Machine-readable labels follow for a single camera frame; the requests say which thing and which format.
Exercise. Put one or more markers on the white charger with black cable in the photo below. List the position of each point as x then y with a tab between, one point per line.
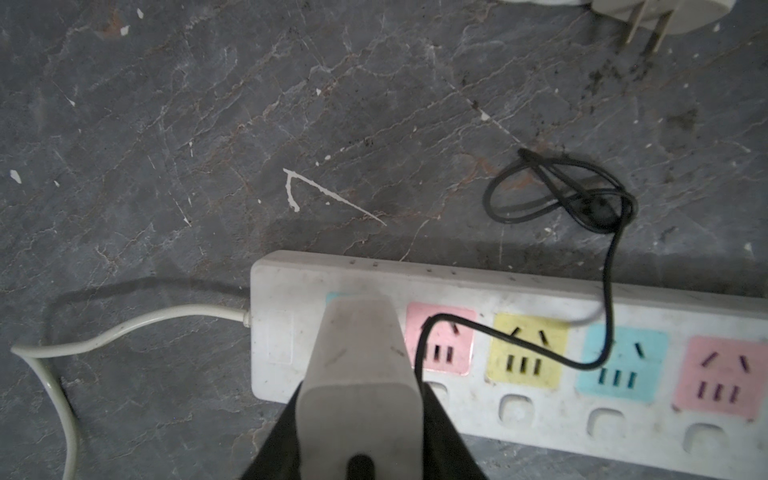
359	413

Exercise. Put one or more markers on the white power strip colourful sockets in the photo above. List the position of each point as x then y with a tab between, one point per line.
684	388

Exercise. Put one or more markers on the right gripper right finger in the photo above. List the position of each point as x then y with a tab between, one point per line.
445	455

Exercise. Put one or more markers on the white USB charger block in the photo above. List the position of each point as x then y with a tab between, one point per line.
662	17

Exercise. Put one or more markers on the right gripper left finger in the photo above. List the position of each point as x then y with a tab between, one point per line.
279	456

